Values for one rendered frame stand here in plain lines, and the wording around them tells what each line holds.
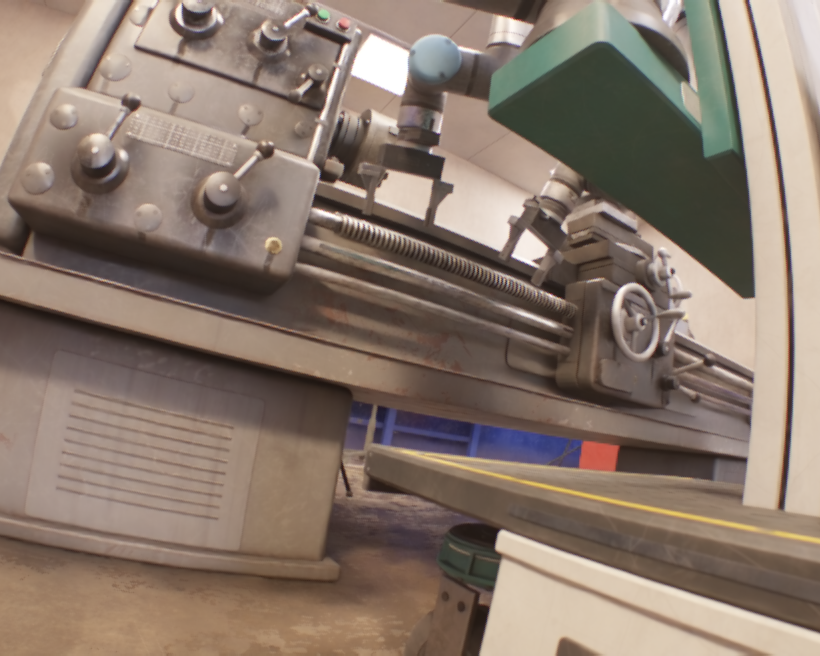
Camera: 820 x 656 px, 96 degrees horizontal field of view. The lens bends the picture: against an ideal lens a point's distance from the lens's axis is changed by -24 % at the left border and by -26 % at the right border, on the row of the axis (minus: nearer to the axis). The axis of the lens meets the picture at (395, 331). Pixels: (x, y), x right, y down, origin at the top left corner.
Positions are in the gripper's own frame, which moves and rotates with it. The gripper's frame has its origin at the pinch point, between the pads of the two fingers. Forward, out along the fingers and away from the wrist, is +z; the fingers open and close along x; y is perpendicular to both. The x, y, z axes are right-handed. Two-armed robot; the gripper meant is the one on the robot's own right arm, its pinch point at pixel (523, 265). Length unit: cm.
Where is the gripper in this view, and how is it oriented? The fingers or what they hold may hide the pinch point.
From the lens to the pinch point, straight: 117.5
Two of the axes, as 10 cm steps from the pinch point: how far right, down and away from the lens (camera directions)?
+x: 7.4, 3.7, 5.6
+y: 4.6, 3.4, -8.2
